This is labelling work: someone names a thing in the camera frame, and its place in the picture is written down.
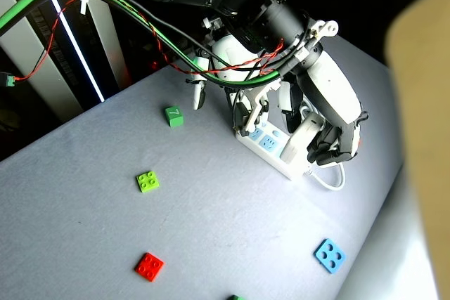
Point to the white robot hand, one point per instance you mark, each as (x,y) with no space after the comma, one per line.
(334,92)
(232,57)

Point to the white charger block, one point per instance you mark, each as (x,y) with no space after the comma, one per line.
(299,138)

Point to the white power strip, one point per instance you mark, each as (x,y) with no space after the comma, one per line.
(267,143)

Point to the green number seven cube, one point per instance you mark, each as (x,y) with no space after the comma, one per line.
(174,117)

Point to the beige blurred board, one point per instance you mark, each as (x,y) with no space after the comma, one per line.
(422,68)

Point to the lime green toy brick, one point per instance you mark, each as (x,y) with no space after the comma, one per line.
(148,181)

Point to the blue four-hole foam block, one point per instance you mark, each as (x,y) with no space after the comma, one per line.
(329,256)

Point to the grey table cloth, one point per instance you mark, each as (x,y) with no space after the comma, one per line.
(211,244)

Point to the white cabinet with light strip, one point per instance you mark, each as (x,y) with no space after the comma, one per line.
(42,78)

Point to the red toy brick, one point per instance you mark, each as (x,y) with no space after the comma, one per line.
(149,267)

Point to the dark green block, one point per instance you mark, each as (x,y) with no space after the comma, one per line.
(236,298)

